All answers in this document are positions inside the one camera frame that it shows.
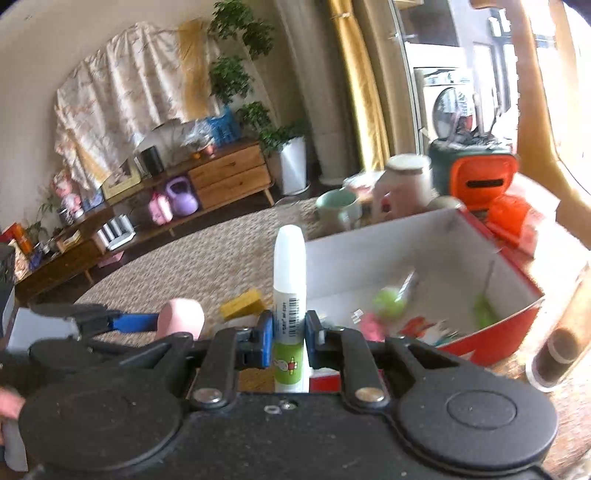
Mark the grey curtain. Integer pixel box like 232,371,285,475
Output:
276,0,357,186

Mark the pink figurine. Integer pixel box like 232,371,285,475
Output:
52,170,86,219

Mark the washing machine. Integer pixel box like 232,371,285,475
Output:
413,67,477,145

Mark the orange and green desk organizer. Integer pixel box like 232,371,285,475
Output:
428,137,521,211

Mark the yellow leather chair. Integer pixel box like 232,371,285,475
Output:
471,0,591,232

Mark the red and white cardboard box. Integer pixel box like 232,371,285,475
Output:
305,207,546,394

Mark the red and white packet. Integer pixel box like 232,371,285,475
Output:
399,316,462,347

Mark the black speaker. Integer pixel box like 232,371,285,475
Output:
139,145,166,176

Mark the yellow picture frame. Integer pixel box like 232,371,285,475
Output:
101,161,142,200

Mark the purple kettlebell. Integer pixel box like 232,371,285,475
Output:
165,176,199,217

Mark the white glue bottle green label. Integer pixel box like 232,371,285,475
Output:
272,224,308,394

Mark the light green round object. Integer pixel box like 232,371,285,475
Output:
373,285,411,320

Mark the pale green mug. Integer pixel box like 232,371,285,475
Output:
315,188,363,236

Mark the potted plant in white planter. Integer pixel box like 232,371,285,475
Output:
208,0,311,196

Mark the clear glass jar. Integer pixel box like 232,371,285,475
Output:
525,323,588,394

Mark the floral cloth wall hanging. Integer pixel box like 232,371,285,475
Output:
54,20,223,191

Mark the yellow block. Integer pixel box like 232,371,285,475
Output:
219,289,267,322

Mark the yellow curtain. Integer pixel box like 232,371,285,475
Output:
327,0,392,172

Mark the orange tissue pack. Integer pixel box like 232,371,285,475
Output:
485,194,563,257

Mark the white slotted rack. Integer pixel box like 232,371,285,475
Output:
95,214,136,251

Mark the white jug with lid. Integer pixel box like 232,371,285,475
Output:
371,153,433,223

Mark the wooden sideboard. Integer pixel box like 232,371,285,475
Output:
14,138,276,302

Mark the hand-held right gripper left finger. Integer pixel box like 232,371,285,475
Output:
115,310,275,411

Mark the blue plastic crate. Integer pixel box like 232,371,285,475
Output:
207,108,241,147

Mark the person's left hand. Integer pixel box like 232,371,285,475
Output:
0,387,27,422

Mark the green highlighter pen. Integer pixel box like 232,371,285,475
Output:
471,295,500,329

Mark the small pink object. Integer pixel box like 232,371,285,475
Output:
358,313,386,342

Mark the pale green ceramic bowl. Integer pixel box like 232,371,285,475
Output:
427,196,468,214

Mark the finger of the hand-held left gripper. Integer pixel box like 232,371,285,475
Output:
30,302,160,340

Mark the pink eraser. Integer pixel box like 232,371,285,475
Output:
156,298,206,341

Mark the pink kettlebell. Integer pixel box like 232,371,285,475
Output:
147,192,174,226

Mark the clear food container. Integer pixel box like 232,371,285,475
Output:
344,171,387,204

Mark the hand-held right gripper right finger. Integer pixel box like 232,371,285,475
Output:
305,310,462,411

